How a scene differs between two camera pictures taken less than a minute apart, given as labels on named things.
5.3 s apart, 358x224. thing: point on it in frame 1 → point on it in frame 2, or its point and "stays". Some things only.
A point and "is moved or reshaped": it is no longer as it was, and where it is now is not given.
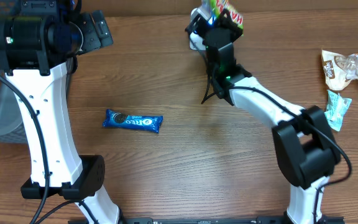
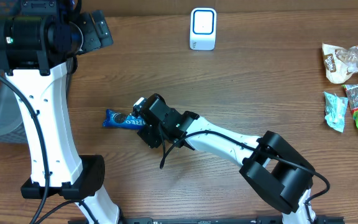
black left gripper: [97, 37] stays
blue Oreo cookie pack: [114, 119] stays
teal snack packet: [337, 106] stays
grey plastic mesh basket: [1, 118] stays
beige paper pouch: [339, 69] is moved or reshaped
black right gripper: [231, 28] → [150, 140]
